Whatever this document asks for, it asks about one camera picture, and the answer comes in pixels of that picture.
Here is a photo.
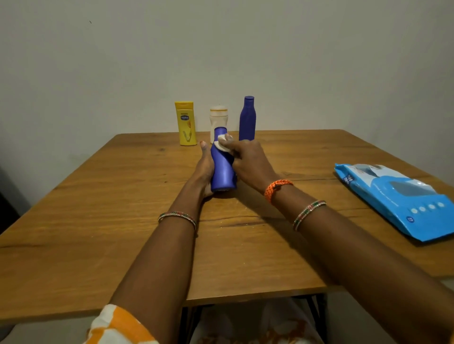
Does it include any orange thread wristband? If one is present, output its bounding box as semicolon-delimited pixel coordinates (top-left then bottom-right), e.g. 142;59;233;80
263;179;295;205

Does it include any wooden table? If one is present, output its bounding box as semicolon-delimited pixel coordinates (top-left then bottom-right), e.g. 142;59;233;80
0;129;454;325

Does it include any white bottle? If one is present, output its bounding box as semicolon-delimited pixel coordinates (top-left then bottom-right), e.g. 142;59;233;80
209;105;229;144

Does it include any blue wet wipes pack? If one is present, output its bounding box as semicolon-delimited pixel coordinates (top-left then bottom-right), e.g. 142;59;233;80
334;163;454;243

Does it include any blue scribbled bottle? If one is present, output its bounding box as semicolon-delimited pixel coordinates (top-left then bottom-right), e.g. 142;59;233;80
210;127;237;193
238;95;257;142

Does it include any white wet wipe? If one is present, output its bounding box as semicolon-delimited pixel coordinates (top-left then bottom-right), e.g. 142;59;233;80
212;133;235;155

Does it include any person's right forearm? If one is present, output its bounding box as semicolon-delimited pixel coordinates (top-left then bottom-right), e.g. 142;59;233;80
271;186;454;344

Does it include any person's right hand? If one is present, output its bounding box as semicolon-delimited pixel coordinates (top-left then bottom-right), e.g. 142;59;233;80
217;133;281;195

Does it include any thin beaded bangle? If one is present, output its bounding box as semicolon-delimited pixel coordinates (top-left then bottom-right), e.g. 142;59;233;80
157;211;197;232
292;199;327;232

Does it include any person's left hand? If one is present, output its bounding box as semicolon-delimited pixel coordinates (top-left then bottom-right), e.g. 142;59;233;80
191;140;216;200

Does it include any yellow bottle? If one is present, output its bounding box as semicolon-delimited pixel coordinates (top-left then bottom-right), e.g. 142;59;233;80
174;101;198;146

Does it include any person's left forearm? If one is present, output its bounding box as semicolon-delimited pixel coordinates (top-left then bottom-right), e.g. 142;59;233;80
108;184;210;344

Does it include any black metal table leg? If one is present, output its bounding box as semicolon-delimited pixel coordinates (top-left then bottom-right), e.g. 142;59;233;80
305;293;329;344
178;304;205;344

